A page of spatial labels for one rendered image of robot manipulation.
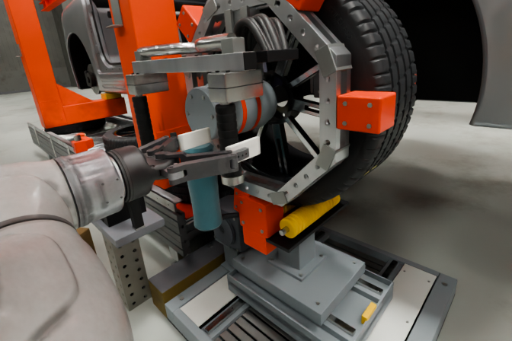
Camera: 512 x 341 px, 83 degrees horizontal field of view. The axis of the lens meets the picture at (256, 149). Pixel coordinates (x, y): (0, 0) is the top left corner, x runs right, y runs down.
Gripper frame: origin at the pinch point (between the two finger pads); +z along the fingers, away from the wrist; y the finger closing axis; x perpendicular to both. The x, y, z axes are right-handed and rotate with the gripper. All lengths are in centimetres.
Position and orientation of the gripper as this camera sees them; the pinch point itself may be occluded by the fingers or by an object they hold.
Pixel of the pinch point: (227, 141)
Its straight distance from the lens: 53.3
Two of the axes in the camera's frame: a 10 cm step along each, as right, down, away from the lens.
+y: 7.2, 1.7, -6.8
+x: -0.7, -9.5, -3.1
